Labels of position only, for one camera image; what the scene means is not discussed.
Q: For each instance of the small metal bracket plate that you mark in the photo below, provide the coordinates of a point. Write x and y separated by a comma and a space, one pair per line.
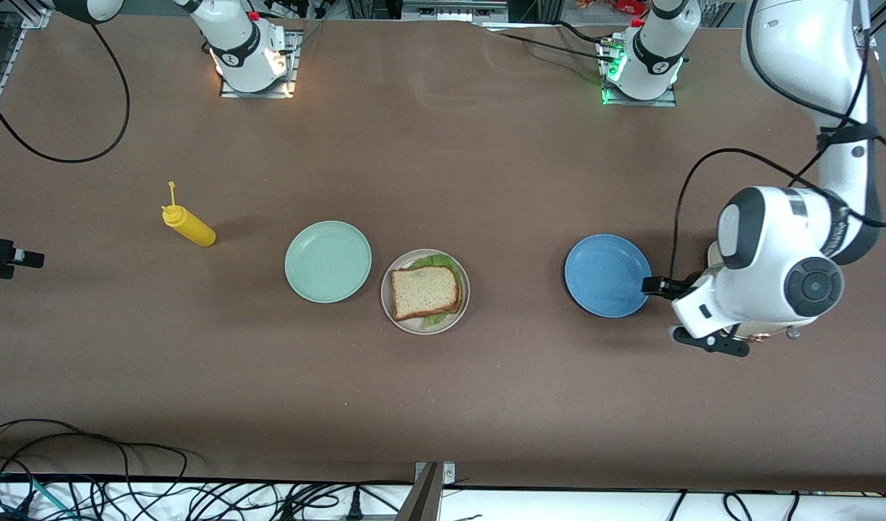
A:
448, 474

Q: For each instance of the green lettuce leaf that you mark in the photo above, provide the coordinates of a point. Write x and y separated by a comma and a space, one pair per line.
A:
435, 259

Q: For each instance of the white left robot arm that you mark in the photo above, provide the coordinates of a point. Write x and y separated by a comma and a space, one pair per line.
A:
775, 246

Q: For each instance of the white toaster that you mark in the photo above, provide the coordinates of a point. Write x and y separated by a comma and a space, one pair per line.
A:
792, 333

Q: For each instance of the aluminium table frame rail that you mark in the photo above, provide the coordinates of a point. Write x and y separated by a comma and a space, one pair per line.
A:
884, 18
34, 16

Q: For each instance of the black power plug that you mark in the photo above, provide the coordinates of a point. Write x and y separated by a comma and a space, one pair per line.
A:
354, 506

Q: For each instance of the blue plate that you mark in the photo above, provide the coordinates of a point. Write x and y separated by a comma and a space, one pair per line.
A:
605, 275

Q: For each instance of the mint green plate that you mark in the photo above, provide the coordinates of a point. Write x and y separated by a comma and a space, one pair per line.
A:
327, 262

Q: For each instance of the grey metal box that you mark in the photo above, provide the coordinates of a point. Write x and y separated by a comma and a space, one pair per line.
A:
450, 11

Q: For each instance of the red orange object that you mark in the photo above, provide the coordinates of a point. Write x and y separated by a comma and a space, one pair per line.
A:
623, 6

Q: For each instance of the yellow mustard squeeze bottle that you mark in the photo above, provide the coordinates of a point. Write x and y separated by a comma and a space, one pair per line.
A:
197, 233

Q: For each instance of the beige plate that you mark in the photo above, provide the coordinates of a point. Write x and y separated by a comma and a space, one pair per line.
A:
387, 289

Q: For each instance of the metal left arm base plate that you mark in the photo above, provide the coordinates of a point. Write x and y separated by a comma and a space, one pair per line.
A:
638, 103

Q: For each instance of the aluminium profile post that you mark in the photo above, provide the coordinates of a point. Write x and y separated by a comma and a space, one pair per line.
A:
422, 499

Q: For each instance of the brown bread slice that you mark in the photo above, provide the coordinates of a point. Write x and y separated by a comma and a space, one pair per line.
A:
424, 291

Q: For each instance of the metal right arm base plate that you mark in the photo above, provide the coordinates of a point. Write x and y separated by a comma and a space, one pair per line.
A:
294, 69

